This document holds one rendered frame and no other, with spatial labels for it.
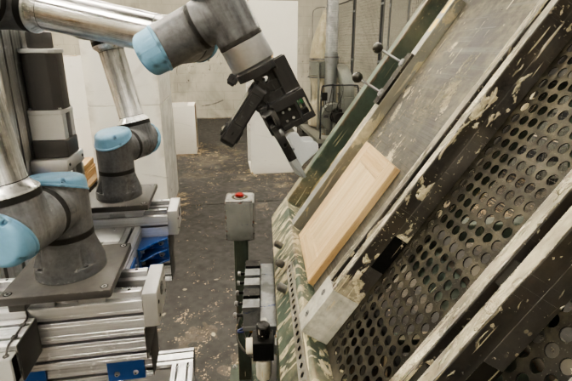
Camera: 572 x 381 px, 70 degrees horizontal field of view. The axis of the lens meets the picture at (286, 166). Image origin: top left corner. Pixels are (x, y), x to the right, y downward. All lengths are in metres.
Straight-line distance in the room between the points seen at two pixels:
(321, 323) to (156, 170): 2.82
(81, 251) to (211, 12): 0.62
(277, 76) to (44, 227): 0.52
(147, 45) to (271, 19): 4.31
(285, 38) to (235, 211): 3.52
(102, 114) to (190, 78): 5.89
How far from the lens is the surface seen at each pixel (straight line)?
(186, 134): 6.24
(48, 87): 1.21
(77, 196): 0.99
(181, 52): 0.68
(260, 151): 5.09
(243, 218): 1.70
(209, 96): 9.38
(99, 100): 3.59
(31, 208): 0.88
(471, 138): 0.89
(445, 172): 0.88
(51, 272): 1.04
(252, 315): 1.35
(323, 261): 1.18
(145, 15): 0.84
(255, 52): 0.66
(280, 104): 0.67
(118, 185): 1.46
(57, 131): 1.22
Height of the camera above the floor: 1.53
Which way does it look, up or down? 16 degrees down
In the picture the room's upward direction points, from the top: straight up
